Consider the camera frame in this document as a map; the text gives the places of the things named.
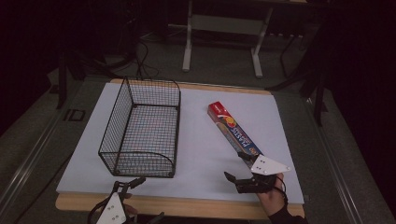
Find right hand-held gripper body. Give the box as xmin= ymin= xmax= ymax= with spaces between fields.
xmin=234 ymin=154 xmax=292 ymax=194

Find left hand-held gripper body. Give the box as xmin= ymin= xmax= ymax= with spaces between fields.
xmin=94 ymin=191 xmax=129 ymax=224

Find red and blue wrap box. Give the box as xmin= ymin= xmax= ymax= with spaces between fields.
xmin=207 ymin=101 xmax=264 ymax=163

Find person's left hand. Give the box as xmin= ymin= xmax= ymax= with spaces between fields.
xmin=122 ymin=193 xmax=139 ymax=218

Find person's right hand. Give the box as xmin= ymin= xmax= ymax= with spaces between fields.
xmin=257 ymin=173 xmax=290 ymax=217

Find black metal stand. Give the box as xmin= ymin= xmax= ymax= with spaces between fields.
xmin=55 ymin=46 xmax=138 ymax=110
xmin=264 ymin=29 xmax=330 ymax=127

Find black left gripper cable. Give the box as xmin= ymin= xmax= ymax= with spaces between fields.
xmin=86 ymin=197 xmax=110 ymax=224

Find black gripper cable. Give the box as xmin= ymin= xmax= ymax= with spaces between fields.
xmin=86 ymin=197 xmax=110 ymax=224
xmin=275 ymin=175 xmax=290 ymax=207

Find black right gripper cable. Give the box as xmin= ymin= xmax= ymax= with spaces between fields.
xmin=275 ymin=175 xmax=290 ymax=207

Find grey metal rail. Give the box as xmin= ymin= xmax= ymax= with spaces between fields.
xmin=0 ymin=106 xmax=64 ymax=214
xmin=304 ymin=97 xmax=366 ymax=224

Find black wire mesh basket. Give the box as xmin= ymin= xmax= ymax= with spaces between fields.
xmin=98 ymin=76 xmax=182 ymax=179

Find black floor cables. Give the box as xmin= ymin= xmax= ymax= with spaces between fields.
xmin=133 ymin=38 xmax=161 ymax=79

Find grey metal desk frame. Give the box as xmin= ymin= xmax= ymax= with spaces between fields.
xmin=181 ymin=0 xmax=276 ymax=79

